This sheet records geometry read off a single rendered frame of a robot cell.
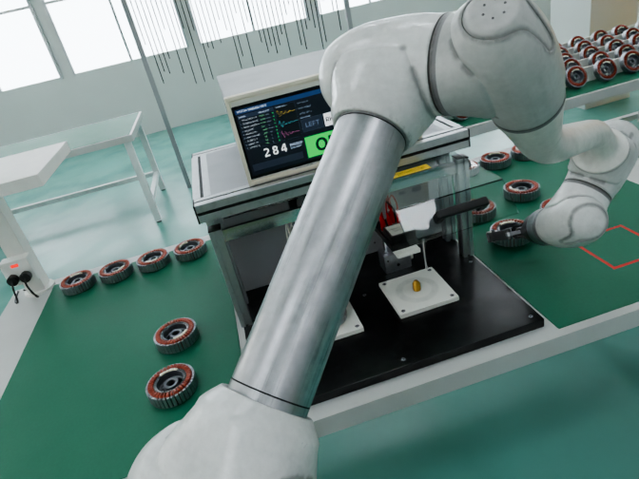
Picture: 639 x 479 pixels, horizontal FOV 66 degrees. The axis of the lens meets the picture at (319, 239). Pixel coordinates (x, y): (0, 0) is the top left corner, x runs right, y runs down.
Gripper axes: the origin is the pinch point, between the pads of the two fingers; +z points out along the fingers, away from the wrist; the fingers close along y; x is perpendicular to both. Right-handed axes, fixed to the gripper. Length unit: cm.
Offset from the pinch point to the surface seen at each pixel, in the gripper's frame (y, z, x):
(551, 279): 0.7, -16.4, -13.1
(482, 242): -7.4, 3.7, -1.3
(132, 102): -271, 528, 275
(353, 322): -49, -21, -13
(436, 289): -27.2, -16.1, -9.5
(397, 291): -36.3, -13.7, -8.2
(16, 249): -152, 22, 28
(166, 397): -92, -31, -19
